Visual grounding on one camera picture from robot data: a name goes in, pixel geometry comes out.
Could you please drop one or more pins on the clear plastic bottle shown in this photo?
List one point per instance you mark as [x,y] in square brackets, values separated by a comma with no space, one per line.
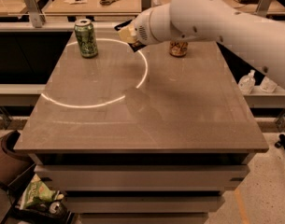
[247,83]
[268,85]

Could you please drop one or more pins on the scissors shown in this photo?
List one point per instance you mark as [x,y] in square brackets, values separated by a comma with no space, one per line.
[107,2]

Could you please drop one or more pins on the green soda can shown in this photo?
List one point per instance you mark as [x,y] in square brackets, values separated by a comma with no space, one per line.
[85,36]

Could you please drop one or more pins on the black rxbar chocolate bar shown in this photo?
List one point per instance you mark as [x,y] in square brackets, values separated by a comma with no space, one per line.
[136,46]

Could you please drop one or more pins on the left metal bracket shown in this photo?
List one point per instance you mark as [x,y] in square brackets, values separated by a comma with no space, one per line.
[36,16]

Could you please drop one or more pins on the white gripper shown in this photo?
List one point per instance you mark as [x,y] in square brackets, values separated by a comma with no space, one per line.
[143,28]

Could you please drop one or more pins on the white power strip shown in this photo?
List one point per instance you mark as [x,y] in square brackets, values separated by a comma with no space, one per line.
[156,3]

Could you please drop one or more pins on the grey drawer cabinet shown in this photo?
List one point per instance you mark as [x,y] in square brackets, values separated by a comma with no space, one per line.
[143,194]

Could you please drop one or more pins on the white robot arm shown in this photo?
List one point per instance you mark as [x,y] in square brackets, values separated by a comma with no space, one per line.
[256,40]

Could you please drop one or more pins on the orange soda can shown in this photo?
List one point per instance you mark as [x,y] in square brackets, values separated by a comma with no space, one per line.
[178,49]

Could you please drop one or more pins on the green chip bag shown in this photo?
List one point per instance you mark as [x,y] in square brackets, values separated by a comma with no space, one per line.
[38,192]

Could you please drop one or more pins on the crushed can in bin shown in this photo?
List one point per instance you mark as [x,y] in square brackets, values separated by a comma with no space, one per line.
[57,209]

